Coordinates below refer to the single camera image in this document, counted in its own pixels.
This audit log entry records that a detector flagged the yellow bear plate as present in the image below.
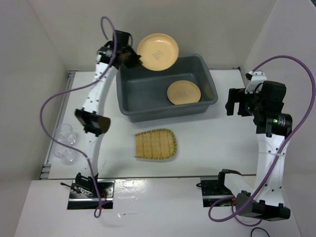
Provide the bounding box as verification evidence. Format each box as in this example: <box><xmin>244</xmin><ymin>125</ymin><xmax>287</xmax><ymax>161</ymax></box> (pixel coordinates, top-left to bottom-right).
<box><xmin>167</xmin><ymin>80</ymin><xmax>201</xmax><ymax>105</ymax></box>
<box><xmin>137</xmin><ymin>33</ymin><xmax>179</xmax><ymax>71</ymax></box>

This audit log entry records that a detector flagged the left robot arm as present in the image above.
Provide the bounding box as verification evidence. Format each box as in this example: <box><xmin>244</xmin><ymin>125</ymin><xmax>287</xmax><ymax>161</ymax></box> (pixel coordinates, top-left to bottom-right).
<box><xmin>75</xmin><ymin>30</ymin><xmax>142</xmax><ymax>198</ymax></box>

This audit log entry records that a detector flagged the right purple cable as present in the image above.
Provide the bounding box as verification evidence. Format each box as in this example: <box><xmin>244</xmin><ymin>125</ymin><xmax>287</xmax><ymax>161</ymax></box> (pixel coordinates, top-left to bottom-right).
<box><xmin>207</xmin><ymin>55</ymin><xmax>316</xmax><ymax>227</ymax></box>

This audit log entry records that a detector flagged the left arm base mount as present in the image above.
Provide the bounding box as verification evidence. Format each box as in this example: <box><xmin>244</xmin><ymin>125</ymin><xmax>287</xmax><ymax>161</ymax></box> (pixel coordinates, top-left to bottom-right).
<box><xmin>60</xmin><ymin>179</ymin><xmax>116</xmax><ymax>210</ymax></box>

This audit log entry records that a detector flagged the woven bamboo basket tray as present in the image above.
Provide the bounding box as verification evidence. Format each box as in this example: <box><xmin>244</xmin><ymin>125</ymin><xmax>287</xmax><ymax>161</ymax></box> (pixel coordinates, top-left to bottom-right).
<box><xmin>134</xmin><ymin>128</ymin><xmax>177</xmax><ymax>160</ymax></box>

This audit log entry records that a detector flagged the grey plastic bin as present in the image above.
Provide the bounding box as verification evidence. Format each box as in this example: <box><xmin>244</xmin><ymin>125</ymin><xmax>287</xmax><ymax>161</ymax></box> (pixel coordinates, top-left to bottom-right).
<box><xmin>116</xmin><ymin>54</ymin><xmax>218</xmax><ymax>122</ymax></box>

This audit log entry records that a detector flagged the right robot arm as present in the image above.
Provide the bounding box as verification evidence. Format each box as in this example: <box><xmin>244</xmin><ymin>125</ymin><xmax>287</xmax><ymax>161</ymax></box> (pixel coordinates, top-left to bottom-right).
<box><xmin>216</xmin><ymin>80</ymin><xmax>293</xmax><ymax>221</ymax></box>

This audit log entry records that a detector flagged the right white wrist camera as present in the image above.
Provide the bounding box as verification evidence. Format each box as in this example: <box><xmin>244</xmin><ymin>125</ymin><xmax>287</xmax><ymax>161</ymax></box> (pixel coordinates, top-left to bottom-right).
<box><xmin>245</xmin><ymin>70</ymin><xmax>267</xmax><ymax>94</ymax></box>

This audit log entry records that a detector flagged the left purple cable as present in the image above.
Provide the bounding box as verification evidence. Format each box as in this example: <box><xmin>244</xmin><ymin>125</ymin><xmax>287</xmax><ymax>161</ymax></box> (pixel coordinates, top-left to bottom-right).
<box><xmin>39</xmin><ymin>16</ymin><xmax>117</xmax><ymax>219</ymax></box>

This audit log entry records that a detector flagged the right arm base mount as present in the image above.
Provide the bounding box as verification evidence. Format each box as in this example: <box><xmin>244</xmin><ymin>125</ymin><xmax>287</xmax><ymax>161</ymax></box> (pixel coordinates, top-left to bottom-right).
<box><xmin>196</xmin><ymin>176</ymin><xmax>233</xmax><ymax>207</ymax></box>

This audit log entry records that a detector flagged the aluminium table edge rail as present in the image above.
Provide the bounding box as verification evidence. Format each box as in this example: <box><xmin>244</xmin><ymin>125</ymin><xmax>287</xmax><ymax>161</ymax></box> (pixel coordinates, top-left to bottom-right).
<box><xmin>40</xmin><ymin>70</ymin><xmax>76</xmax><ymax>180</ymax></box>

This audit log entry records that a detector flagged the purple cable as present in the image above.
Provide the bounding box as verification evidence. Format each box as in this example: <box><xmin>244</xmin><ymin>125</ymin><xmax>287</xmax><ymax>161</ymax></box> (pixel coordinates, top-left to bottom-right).
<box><xmin>207</xmin><ymin>55</ymin><xmax>316</xmax><ymax>227</ymax></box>
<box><xmin>39</xmin><ymin>16</ymin><xmax>117</xmax><ymax>219</ymax></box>

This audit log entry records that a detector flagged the black cable loop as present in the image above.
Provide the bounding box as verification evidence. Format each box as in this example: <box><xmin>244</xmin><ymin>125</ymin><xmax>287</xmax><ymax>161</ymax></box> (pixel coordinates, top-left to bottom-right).
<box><xmin>251</xmin><ymin>227</ymin><xmax>270</xmax><ymax>237</ymax></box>

